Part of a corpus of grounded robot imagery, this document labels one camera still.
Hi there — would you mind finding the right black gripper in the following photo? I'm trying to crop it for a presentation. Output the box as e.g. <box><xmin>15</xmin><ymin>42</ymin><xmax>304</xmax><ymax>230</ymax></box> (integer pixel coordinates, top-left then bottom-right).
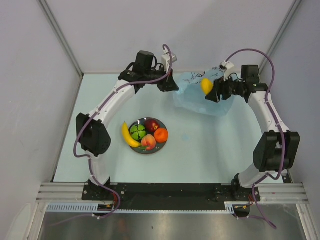
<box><xmin>205</xmin><ymin>72</ymin><xmax>245</xmax><ymax>103</ymax></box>

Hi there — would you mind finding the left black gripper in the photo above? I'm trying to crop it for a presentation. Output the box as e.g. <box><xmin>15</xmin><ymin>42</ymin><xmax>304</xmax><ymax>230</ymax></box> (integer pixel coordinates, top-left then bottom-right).
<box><xmin>144</xmin><ymin>64</ymin><xmax>179</xmax><ymax>93</ymax></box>

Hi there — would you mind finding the light blue printed plastic bag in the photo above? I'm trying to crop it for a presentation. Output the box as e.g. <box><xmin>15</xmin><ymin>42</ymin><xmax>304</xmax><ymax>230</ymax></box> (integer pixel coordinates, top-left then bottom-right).
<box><xmin>173</xmin><ymin>67</ymin><xmax>235</xmax><ymax>117</ymax></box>

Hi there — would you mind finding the red fake apple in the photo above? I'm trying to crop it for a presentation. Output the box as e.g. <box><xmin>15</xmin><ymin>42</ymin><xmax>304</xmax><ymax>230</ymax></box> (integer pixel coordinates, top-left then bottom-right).
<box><xmin>144</xmin><ymin>118</ymin><xmax>160</xmax><ymax>133</ymax></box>

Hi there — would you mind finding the orange fake mandarin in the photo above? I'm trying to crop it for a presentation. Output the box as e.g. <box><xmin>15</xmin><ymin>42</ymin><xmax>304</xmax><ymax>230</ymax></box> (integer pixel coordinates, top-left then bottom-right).
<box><xmin>153</xmin><ymin>128</ymin><xmax>169</xmax><ymax>143</ymax></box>

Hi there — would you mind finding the green fake watermelon ball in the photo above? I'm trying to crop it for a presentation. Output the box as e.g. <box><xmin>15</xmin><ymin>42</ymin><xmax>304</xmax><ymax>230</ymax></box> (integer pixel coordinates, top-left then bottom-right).
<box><xmin>129</xmin><ymin>124</ymin><xmax>147</xmax><ymax>142</ymax></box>

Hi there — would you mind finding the orange fake peach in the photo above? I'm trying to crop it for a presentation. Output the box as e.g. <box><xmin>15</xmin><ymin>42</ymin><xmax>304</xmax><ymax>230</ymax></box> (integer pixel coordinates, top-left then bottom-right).
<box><xmin>141</xmin><ymin>134</ymin><xmax>157</xmax><ymax>151</ymax></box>

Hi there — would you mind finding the yellow fake banana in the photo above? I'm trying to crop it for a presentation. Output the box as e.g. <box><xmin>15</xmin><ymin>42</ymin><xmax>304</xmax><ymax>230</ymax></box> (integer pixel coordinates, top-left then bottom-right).
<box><xmin>121</xmin><ymin>122</ymin><xmax>141</xmax><ymax>148</ymax></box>

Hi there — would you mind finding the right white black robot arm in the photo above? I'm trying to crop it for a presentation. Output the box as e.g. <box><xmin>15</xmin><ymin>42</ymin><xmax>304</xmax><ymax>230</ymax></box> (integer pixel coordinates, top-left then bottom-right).
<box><xmin>200</xmin><ymin>62</ymin><xmax>301</xmax><ymax>201</ymax></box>

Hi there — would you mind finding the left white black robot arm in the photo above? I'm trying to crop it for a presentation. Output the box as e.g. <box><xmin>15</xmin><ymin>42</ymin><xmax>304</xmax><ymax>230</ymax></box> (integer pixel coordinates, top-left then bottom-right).
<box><xmin>73</xmin><ymin>44</ymin><xmax>179</xmax><ymax>200</ymax></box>

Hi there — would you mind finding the dark blue ceramic plate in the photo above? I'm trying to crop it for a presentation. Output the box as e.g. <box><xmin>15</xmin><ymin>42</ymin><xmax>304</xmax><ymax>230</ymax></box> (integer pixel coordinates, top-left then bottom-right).
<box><xmin>128</xmin><ymin>117</ymin><xmax>167</xmax><ymax>155</ymax></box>

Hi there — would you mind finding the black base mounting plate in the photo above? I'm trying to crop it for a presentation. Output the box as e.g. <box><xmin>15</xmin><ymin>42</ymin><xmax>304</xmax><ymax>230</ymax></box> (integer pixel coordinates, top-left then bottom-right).
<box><xmin>81</xmin><ymin>182</ymin><xmax>261</xmax><ymax>211</ymax></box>

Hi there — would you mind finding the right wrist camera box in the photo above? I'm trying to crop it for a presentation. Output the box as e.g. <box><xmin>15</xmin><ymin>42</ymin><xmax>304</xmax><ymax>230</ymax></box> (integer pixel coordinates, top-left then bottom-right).
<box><xmin>219</xmin><ymin>61</ymin><xmax>235</xmax><ymax>81</ymax></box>

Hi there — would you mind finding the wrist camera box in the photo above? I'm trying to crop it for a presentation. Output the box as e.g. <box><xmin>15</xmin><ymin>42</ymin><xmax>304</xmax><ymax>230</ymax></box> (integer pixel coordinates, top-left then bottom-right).
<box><xmin>219</xmin><ymin>61</ymin><xmax>235</xmax><ymax>81</ymax></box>
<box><xmin>161</xmin><ymin>52</ymin><xmax>178</xmax><ymax>72</ymax></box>

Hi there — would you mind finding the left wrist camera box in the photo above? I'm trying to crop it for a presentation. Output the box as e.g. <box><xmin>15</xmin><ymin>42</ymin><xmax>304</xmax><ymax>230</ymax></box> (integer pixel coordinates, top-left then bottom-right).
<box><xmin>161</xmin><ymin>52</ymin><xmax>178</xmax><ymax>72</ymax></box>

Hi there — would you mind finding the right corner aluminium post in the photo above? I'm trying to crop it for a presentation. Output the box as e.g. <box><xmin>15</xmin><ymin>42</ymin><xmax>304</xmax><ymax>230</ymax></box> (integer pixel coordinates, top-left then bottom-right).
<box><xmin>256</xmin><ymin>0</ymin><xmax>305</xmax><ymax>76</ymax></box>

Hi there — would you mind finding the corner aluminium post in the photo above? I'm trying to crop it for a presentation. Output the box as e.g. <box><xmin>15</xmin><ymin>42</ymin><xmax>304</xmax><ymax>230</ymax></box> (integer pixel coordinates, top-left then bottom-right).
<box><xmin>36</xmin><ymin>0</ymin><xmax>84</xmax><ymax>80</ymax></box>
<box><xmin>256</xmin><ymin>0</ymin><xmax>305</xmax><ymax>76</ymax></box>

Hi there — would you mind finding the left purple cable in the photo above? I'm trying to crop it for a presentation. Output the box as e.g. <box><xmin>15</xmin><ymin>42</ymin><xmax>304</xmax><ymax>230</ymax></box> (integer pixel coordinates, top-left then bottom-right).
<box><xmin>73</xmin><ymin>44</ymin><xmax>174</xmax><ymax>187</ymax></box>

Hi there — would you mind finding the aluminium frame rail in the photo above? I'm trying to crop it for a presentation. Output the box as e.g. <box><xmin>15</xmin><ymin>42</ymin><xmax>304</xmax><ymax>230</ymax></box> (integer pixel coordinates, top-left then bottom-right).
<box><xmin>36</xmin><ymin>182</ymin><xmax>309</xmax><ymax>204</ymax></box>

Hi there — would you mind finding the left corner aluminium post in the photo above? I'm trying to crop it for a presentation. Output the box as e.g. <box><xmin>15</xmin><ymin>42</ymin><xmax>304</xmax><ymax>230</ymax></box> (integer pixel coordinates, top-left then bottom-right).
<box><xmin>36</xmin><ymin>0</ymin><xmax>84</xmax><ymax>80</ymax></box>

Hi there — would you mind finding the white slotted cable duct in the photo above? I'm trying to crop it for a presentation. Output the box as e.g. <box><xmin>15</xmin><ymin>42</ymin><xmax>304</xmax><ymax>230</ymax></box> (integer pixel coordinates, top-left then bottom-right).
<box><xmin>46</xmin><ymin>203</ymin><xmax>235</xmax><ymax>215</ymax></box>

